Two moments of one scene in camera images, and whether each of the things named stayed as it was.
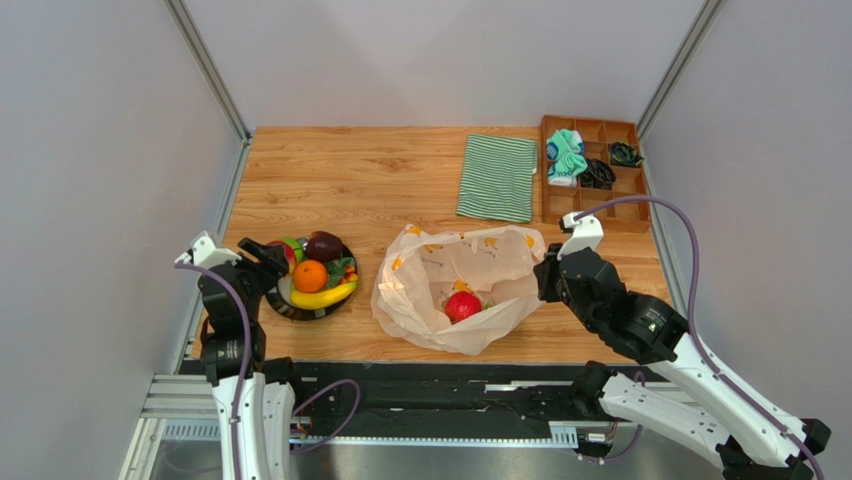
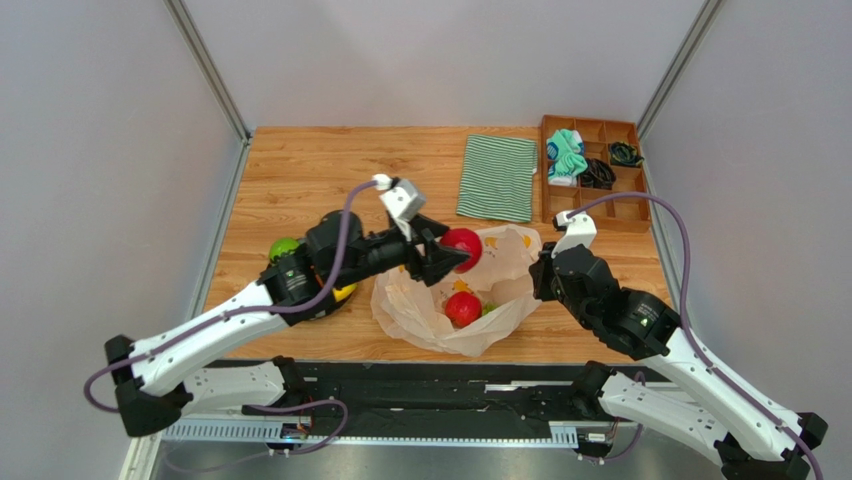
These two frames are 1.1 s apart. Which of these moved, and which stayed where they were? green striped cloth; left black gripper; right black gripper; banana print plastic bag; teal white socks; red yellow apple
Moved: red yellow apple; left black gripper
Stayed: banana print plastic bag; teal white socks; right black gripper; green striped cloth
